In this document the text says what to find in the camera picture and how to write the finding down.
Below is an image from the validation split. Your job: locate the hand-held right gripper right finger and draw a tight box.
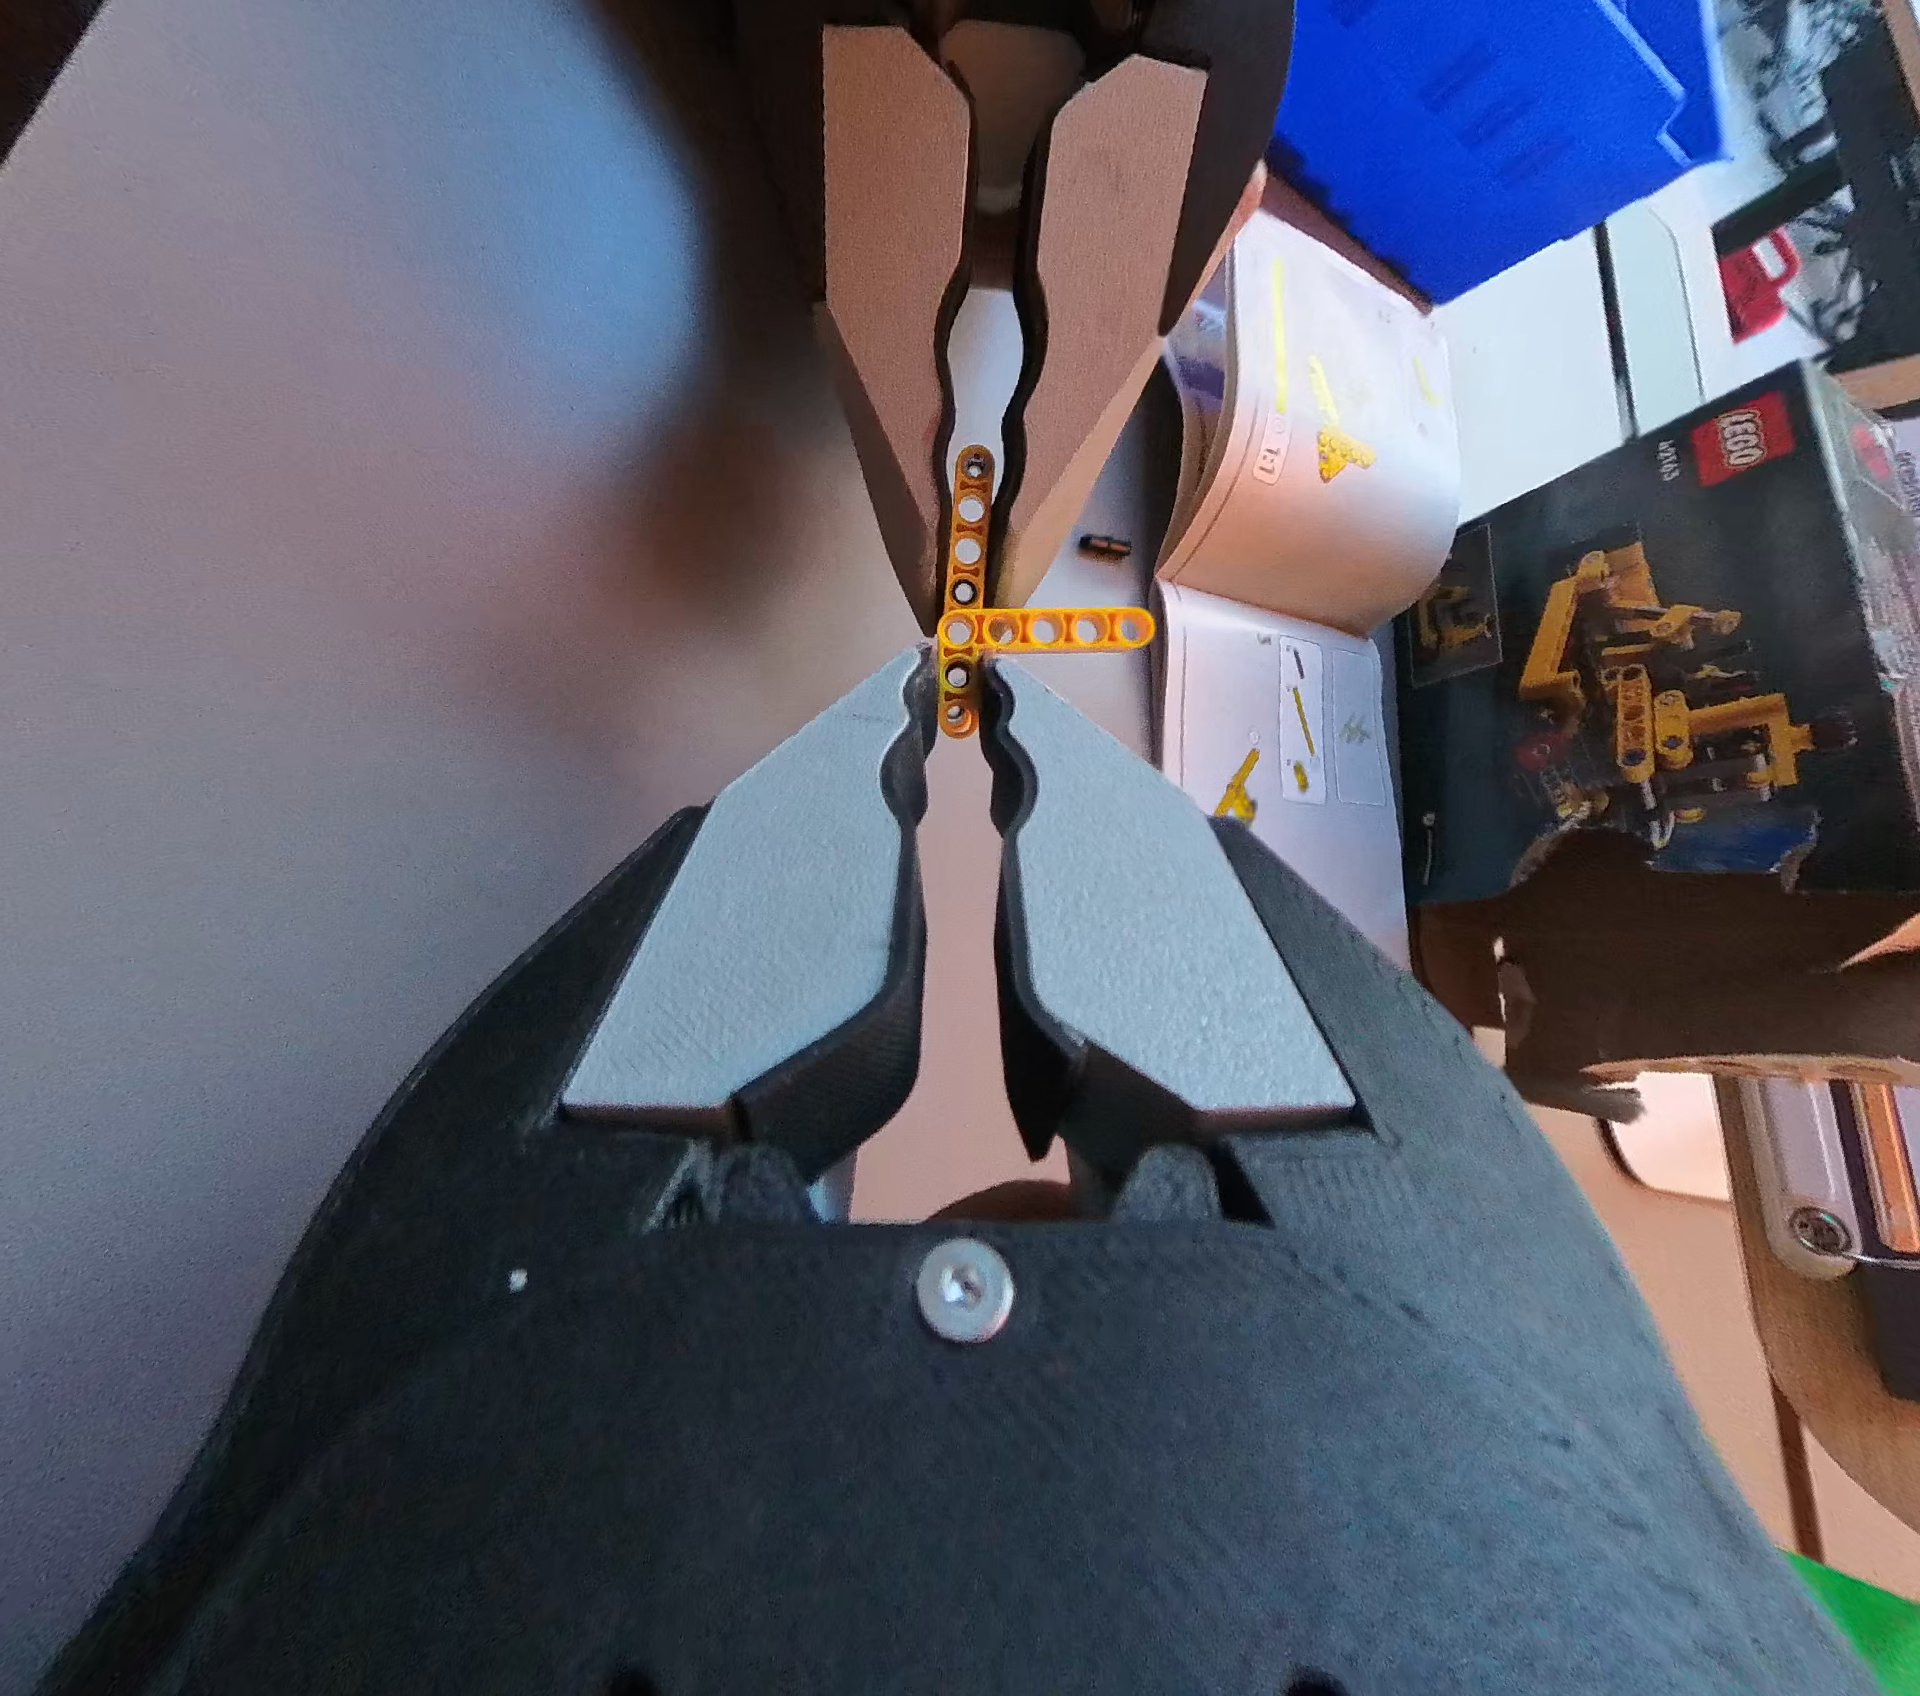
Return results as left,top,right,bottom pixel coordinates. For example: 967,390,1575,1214
979,660,1361,1215

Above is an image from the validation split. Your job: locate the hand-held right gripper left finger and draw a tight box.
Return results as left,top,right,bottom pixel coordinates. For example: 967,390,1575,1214
559,645,936,1180

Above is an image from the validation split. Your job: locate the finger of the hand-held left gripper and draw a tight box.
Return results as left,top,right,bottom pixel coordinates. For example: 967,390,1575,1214
818,22,981,636
982,47,1267,600

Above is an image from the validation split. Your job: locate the yellow straight lego beam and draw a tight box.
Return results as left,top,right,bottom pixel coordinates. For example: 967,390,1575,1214
942,443,1001,621

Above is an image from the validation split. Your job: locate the yellow L-shaped lego beam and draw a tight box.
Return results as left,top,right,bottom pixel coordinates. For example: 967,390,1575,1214
935,604,1158,740

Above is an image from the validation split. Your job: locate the lego instruction booklet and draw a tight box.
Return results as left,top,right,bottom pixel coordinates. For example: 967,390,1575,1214
1144,238,1469,977

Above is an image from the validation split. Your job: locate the dark lego set box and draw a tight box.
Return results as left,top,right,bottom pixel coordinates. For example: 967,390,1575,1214
1392,360,1920,1116

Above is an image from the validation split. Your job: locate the red plastic object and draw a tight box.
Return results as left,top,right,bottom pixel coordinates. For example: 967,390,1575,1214
1714,222,1807,345

